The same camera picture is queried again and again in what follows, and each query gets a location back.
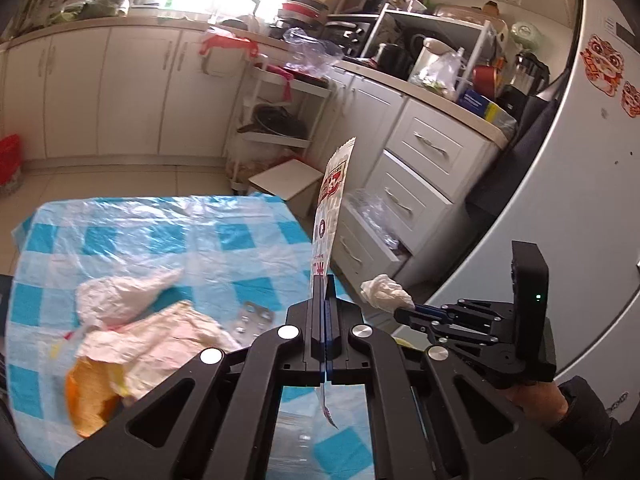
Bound brown paper wrapper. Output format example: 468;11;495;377
76;300;241;400

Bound large orange peel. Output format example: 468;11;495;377
64;358;128;439

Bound red white paper food bag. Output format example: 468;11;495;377
310;138;356;429

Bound white tissue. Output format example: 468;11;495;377
360;274;416;314

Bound red lined trash basket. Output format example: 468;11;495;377
0;134;22;197

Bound person's right hand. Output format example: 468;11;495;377
501;382;568;429

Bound open bottom drawer with bags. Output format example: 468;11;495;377
333;188;410;289

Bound silver blister pack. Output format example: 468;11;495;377
231;301;274;347

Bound small white step stool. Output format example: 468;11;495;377
247;159;323;218

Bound white bag on counter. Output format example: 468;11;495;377
409;48;464;101

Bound white narrow storage trolley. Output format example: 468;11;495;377
224;54;332;194

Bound dark wok on trolley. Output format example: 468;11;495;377
238;104;308;139

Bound clear plastic bag on trolley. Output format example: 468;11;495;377
283;27;344;78

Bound red bag on cabinet hanger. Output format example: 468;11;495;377
198;27;259;58

